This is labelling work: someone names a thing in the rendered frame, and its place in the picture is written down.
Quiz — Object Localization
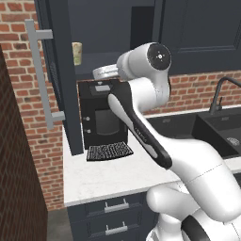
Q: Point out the dark blue open cabinet door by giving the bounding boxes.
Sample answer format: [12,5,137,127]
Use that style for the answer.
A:
[33,0,85,156]

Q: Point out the dark blue closed cabinet door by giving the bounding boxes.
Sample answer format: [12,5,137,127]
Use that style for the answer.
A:
[152,0,241,77]

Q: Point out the black coffee machine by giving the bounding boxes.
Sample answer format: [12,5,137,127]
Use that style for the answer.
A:
[77,78,135,163]

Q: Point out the grey bowl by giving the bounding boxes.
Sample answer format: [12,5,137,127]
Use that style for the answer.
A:
[92,63,120,80]

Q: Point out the beige green glass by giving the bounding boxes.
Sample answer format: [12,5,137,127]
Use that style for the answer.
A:
[72,41,84,67]

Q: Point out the dark blue drawer front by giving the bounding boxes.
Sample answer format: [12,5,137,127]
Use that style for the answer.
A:
[69,210,159,241]
[66,191,158,218]

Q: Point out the black sink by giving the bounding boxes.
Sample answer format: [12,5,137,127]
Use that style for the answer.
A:
[146,106,241,160]

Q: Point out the black tap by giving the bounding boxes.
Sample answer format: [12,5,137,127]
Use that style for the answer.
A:
[209,76,241,115]

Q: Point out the grey drawer handle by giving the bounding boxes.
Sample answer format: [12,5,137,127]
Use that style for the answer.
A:
[104,198,130,214]
[104,220,129,236]

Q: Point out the dark blue wall cabinet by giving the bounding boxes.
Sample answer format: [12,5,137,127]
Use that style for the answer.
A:
[67,0,165,81]

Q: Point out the grey cabinet door handle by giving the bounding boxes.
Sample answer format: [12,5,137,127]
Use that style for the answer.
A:
[24,18,66,131]

